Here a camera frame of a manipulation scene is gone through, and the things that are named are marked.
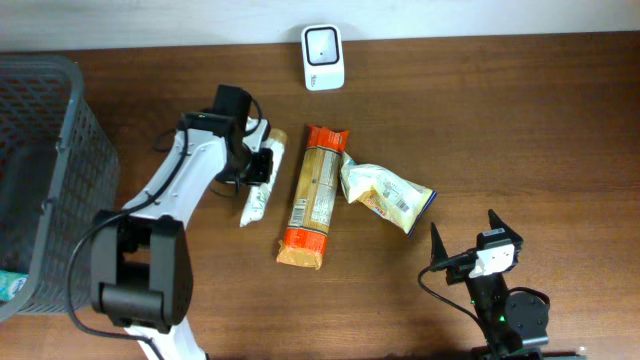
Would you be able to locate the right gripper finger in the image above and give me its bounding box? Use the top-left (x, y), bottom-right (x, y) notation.
top-left (430, 222), bottom-right (449, 265)
top-left (488, 209), bottom-right (513, 234)

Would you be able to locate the white tube with tan cap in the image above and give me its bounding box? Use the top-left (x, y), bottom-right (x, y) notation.
top-left (240, 128), bottom-right (287, 227)

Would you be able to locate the yellow snack bag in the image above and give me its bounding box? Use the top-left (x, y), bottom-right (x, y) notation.
top-left (340, 153), bottom-right (437, 236)

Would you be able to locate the orange spaghetti packet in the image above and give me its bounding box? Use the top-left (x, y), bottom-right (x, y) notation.
top-left (276, 126), bottom-right (349, 270)

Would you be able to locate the small teal tissue pack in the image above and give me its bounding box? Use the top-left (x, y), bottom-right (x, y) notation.
top-left (0, 270), bottom-right (28, 302)

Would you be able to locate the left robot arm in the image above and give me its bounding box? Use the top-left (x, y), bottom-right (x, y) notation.
top-left (85, 85), bottom-right (274, 359)

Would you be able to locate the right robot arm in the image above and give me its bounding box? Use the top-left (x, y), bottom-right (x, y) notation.
top-left (419, 210), bottom-right (550, 359)

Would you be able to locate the white barcode scanner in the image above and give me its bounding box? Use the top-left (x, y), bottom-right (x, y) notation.
top-left (300, 24), bottom-right (345, 91)

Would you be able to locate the grey plastic mesh basket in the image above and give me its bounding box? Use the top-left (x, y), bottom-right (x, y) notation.
top-left (1, 55), bottom-right (120, 320)

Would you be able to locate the left black cable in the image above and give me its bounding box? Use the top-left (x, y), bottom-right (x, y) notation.
top-left (65, 114), bottom-right (191, 360)

